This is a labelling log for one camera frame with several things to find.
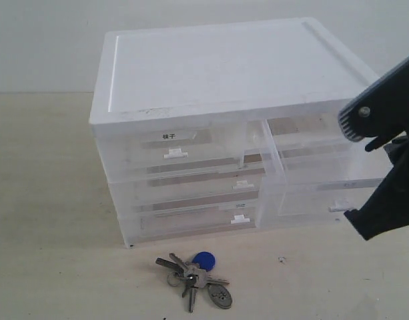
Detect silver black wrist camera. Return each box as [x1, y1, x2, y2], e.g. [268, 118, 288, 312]
[338, 57, 409, 142]

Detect keys with blue fob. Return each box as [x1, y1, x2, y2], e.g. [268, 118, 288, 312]
[155, 253, 234, 313]

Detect wide translucent drawer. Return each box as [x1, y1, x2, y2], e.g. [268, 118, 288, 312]
[139, 203, 256, 237]
[127, 168, 264, 212]

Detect middle wide translucent drawer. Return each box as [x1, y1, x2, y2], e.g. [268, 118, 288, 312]
[127, 168, 264, 212]

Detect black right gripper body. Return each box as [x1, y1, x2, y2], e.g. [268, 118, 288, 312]
[344, 129, 409, 241]

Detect bottom wide translucent drawer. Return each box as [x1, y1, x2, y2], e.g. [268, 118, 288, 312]
[139, 203, 256, 237]

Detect white translucent drawer cabinet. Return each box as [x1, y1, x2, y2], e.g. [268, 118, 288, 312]
[89, 17, 377, 248]

